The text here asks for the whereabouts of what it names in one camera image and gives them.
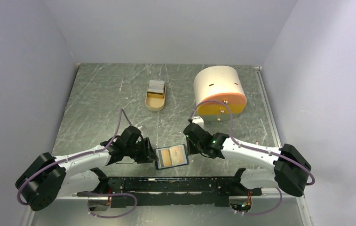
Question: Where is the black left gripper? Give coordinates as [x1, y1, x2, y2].
[125, 137, 158, 163]

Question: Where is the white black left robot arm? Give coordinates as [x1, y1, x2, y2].
[15, 126, 158, 211]

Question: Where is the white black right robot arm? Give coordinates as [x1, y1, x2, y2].
[183, 123, 311, 197]

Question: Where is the beige oval card tray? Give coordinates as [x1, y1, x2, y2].
[145, 89, 166, 111]

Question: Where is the stack of credit cards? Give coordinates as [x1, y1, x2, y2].
[147, 80, 166, 99]

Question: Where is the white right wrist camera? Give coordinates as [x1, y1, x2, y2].
[188, 116, 204, 128]

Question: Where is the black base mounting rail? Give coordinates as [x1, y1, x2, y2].
[77, 176, 262, 208]

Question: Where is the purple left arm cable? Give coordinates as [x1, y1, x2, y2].
[16, 108, 138, 219]

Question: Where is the aluminium extrusion rail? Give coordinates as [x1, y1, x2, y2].
[254, 66, 306, 226]

